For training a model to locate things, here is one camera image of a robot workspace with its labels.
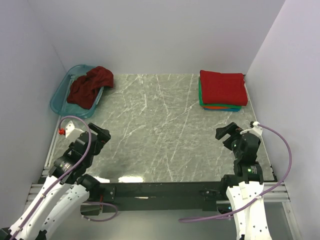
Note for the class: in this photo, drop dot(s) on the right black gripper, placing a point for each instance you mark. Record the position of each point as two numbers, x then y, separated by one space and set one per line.
232 129

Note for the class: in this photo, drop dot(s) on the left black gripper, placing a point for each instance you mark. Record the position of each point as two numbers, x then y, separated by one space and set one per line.
103 135

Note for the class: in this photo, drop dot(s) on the dark red t-shirt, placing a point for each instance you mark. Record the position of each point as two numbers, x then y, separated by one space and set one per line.
84 90

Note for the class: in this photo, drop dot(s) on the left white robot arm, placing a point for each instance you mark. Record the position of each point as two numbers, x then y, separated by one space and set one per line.
66 187

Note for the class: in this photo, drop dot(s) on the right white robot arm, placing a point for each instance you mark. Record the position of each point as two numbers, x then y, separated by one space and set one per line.
244 188

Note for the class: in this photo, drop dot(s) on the folded blue t-shirt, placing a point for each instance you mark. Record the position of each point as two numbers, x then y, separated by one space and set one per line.
223 109

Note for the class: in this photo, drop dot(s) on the folded orange t-shirt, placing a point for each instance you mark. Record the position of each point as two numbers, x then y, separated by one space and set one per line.
218 107

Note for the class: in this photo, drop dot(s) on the folded red t-shirt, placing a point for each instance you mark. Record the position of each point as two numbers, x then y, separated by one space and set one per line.
223 88

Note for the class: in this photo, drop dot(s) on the blue transparent plastic bin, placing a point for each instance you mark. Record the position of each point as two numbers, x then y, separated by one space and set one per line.
58 102

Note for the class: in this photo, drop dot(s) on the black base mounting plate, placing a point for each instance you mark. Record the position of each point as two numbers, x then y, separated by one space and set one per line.
166 203

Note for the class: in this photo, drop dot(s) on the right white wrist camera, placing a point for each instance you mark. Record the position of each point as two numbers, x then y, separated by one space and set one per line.
254 129

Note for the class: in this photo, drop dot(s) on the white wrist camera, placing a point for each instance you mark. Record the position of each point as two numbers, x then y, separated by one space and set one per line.
254 129
71 132

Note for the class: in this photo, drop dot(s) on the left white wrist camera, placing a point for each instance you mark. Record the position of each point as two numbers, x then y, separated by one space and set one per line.
71 132

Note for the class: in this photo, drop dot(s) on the aluminium frame rail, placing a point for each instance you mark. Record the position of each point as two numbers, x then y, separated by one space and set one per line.
275 192

